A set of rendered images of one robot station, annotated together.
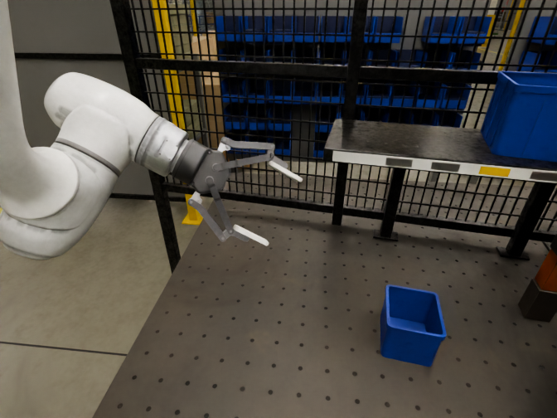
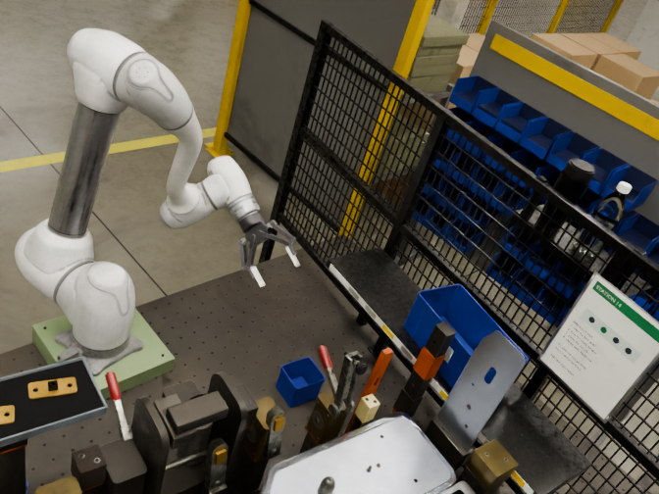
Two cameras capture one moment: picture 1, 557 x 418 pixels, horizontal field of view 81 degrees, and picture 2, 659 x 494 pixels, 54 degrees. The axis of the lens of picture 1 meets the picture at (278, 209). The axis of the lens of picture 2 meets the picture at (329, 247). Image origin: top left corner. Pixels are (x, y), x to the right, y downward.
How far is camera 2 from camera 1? 1.51 m
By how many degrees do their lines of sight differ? 25
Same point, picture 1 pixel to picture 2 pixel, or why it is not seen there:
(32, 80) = (279, 45)
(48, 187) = (182, 204)
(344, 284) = (306, 351)
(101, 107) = (225, 179)
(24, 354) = (132, 268)
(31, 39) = (297, 14)
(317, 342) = (255, 357)
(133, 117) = (234, 190)
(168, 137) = (244, 207)
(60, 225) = (179, 219)
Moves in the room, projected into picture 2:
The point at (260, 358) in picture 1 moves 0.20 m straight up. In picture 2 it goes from (223, 340) to (233, 295)
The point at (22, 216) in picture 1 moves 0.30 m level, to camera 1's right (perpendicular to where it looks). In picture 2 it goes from (170, 208) to (235, 263)
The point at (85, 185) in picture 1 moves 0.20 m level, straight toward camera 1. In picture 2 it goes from (197, 209) to (177, 245)
